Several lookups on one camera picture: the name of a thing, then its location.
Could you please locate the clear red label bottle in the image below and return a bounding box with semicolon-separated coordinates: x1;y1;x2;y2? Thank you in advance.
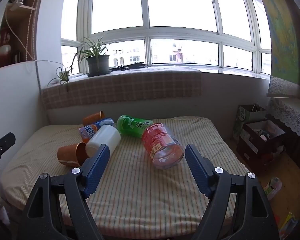
141;123;185;170

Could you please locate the red jar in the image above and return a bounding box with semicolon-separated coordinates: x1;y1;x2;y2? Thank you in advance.
0;43;12;67

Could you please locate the yellow packet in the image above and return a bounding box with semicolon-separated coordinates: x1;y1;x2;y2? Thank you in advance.
277;212;299;238

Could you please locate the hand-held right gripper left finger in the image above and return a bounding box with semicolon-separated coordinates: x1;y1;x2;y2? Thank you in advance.
16;144;111;240

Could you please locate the blue and orange label bottle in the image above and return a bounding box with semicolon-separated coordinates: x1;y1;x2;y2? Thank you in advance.
79;118;115;143

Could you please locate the white cable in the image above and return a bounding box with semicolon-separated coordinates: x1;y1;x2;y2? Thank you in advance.
5;0;65;71

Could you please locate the wooden shelf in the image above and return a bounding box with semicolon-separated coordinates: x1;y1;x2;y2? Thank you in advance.
0;0;45;69

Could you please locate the orange paper cup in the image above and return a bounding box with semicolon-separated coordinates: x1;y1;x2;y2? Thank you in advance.
83;110;106;127
57;142;90;167

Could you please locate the large potted plant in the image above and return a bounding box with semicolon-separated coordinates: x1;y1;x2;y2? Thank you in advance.
70;36;116;78

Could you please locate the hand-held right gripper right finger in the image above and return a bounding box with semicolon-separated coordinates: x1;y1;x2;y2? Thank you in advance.
185;144;280;240

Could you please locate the green plastic bottle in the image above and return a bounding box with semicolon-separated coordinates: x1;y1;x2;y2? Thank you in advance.
116;115;153;139

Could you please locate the white plastic jar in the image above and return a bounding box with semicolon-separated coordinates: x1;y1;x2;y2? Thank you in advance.
85;125;121;158

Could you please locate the black device on sill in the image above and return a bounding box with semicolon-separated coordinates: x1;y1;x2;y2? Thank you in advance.
109;62;147;71

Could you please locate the open cardboard box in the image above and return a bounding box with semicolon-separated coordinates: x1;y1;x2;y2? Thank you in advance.
237;119;287;171

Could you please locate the green paper bag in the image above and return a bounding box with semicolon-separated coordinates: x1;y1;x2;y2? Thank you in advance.
233;104;268;141

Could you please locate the dark wooden cabinet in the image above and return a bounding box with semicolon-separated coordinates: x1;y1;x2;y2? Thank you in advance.
267;115;300;180

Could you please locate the wall poster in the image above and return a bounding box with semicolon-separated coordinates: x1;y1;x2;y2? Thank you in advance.
253;0;300;98

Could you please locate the bed with striped sheet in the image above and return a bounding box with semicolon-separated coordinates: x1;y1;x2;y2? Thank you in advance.
0;116;250;232

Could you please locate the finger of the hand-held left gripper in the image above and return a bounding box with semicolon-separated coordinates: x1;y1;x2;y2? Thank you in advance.
0;133;16;159

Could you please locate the white window frame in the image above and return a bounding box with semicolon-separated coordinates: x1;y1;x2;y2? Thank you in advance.
60;0;273;76

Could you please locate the plaid cloth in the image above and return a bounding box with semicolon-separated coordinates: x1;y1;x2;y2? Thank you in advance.
41;66;202;111

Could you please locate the pink and green packet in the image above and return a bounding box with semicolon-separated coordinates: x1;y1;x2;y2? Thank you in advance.
263;177;283;201

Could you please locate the white lace cloth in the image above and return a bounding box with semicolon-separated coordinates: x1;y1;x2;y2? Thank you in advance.
268;97;300;143

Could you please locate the small potted plant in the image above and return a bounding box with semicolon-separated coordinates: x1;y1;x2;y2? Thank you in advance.
47;66;72;92

